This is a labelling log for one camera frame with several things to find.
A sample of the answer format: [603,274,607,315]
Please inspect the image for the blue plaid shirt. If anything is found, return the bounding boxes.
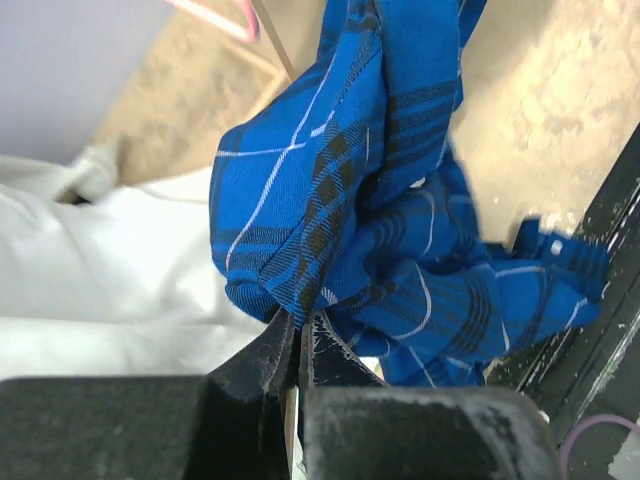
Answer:
[209,1,609,387]

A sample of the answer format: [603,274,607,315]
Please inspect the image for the pink hangers on rack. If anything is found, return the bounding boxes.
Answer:
[167,0,259,43]

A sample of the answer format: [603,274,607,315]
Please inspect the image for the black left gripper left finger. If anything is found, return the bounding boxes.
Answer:
[1,311,296,479]

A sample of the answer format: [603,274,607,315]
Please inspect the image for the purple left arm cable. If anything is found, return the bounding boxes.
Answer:
[558,415,639,480]

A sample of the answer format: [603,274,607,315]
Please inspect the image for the white hanging shirt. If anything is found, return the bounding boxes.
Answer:
[1,141,263,379]

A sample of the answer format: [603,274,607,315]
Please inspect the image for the wooden garment rack frame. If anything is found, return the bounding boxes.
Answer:
[224,1,297,103]

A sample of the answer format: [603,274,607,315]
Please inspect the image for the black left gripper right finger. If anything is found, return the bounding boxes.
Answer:
[299,312,563,479]

